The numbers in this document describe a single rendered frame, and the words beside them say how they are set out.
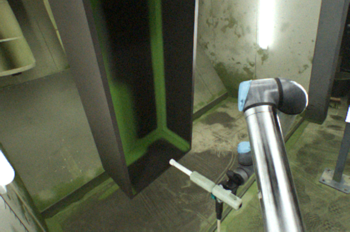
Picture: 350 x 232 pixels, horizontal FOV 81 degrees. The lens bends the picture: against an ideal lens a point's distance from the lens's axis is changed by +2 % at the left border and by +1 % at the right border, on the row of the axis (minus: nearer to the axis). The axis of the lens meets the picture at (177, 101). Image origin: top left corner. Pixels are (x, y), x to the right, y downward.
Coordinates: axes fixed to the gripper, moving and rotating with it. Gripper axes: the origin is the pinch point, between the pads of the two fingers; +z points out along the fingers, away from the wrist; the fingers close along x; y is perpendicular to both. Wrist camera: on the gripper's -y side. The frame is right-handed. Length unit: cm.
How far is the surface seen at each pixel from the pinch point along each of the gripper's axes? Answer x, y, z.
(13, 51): 154, -69, 43
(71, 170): 137, 40, 34
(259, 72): 67, -14, -195
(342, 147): -39, 10, -111
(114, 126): 40, -41, 30
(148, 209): 65, 61, 2
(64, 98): 173, -16, 13
